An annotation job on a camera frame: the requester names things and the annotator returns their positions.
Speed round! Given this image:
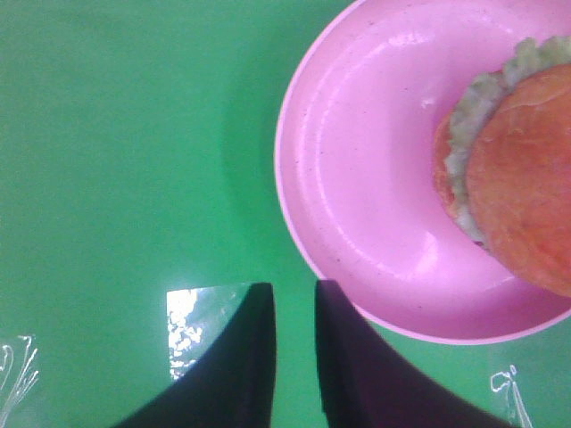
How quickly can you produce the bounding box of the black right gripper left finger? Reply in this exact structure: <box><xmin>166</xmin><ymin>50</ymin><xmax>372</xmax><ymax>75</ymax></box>
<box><xmin>117</xmin><ymin>283</ymin><xmax>277</xmax><ymax>427</ymax></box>

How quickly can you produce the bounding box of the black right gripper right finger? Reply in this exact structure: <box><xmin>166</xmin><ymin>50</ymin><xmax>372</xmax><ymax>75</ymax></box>
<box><xmin>315</xmin><ymin>280</ymin><xmax>506</xmax><ymax>428</ymax></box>

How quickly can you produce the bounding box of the pink plastic plate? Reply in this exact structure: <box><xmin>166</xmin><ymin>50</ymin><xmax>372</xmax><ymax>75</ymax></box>
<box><xmin>275</xmin><ymin>1</ymin><xmax>570</xmax><ymax>344</ymax></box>

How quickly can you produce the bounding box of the burger with lettuce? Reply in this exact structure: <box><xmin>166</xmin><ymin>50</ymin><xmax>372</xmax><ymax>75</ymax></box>
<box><xmin>434</xmin><ymin>36</ymin><xmax>570</xmax><ymax>296</ymax></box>

